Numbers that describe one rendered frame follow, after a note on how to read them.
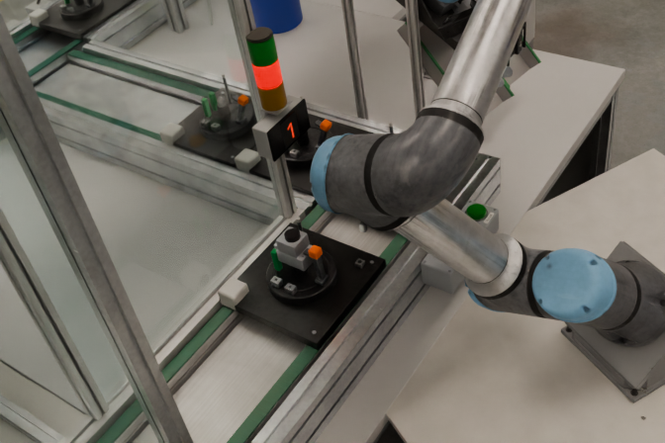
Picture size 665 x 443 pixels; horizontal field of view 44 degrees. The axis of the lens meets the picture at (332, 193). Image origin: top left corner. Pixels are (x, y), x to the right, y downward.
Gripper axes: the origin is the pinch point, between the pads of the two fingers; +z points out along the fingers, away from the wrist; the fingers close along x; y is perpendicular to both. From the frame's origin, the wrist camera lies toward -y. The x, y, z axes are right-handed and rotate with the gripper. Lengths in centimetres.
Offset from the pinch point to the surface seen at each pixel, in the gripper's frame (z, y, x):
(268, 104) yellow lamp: -4.4, -31.0, -26.5
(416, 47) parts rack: 4.9, -23.1, 13.9
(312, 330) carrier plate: 26, -10, -49
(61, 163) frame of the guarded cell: -47, 2, -87
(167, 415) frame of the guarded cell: -7, 1, -88
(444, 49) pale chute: 11.6, -22.3, 24.8
